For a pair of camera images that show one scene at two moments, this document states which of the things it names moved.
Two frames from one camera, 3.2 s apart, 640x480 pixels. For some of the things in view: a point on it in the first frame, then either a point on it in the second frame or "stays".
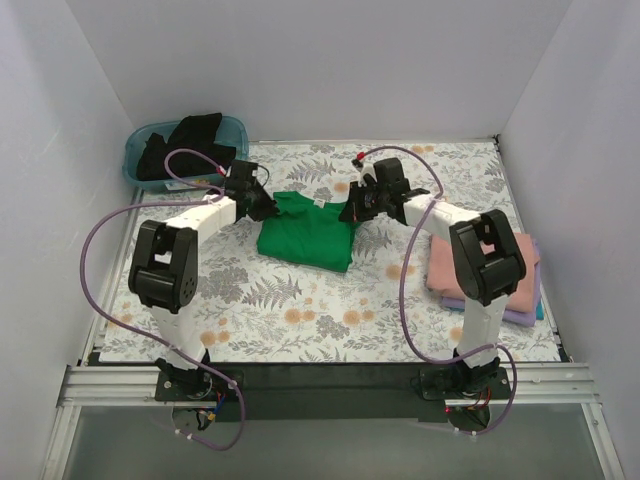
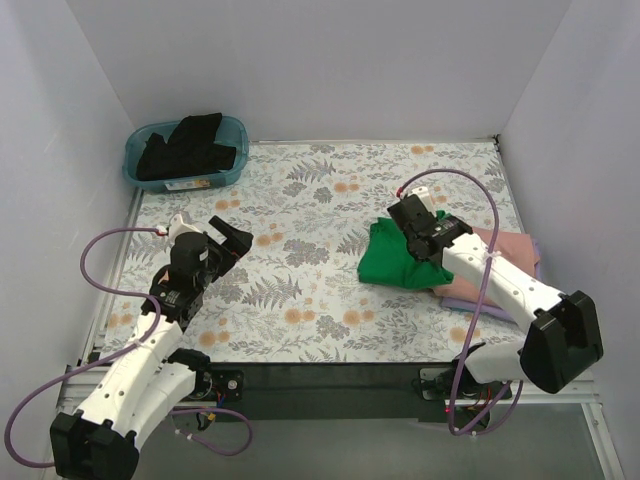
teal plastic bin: (234, 131) stays
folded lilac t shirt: (528, 318) stays
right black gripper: (357, 205) → (409, 215)
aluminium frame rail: (538, 385) stays
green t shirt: (309, 231) → (385, 257)
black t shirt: (196, 133) stays
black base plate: (331, 390) stays
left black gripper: (261, 206) → (220, 252)
